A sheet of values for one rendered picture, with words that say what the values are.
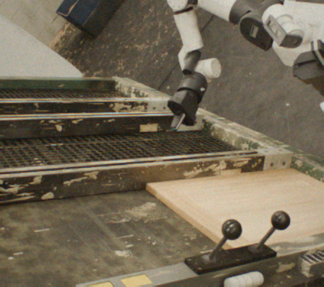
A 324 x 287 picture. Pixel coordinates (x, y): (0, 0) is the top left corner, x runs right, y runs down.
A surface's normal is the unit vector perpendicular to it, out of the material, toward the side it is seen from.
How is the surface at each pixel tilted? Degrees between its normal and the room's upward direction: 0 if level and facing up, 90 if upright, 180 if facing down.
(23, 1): 90
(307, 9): 23
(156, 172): 90
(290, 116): 0
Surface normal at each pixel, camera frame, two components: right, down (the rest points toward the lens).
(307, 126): -0.66, -0.48
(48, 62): 0.45, 0.35
